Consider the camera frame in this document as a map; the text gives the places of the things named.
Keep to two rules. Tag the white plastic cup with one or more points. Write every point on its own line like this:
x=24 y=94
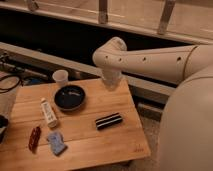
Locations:
x=60 y=77

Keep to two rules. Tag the dark blue bowl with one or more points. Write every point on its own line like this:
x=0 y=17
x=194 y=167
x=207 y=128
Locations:
x=69 y=97

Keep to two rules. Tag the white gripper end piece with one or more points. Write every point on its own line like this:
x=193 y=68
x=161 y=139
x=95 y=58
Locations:
x=111 y=78

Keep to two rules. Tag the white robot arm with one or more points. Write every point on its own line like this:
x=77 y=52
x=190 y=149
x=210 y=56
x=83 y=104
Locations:
x=186 y=131

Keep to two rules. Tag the black object at left edge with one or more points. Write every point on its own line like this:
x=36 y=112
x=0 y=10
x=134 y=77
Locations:
x=3 y=124

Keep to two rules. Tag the white tube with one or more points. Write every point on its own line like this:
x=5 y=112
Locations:
x=49 y=114

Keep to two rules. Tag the black white striped eraser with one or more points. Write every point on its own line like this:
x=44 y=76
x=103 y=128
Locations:
x=108 y=121

